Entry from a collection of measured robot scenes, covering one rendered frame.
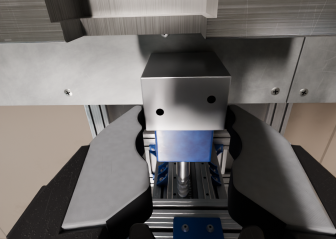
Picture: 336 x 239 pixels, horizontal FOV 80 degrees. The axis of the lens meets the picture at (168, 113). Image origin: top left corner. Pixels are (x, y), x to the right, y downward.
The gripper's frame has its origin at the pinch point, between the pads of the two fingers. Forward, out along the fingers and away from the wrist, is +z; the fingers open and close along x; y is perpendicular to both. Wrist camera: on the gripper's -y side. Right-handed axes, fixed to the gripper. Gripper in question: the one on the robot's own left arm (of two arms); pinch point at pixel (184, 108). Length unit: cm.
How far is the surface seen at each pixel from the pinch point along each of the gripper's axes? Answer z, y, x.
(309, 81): 4.6, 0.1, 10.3
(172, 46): 4.6, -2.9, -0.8
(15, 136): 85, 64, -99
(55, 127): 85, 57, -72
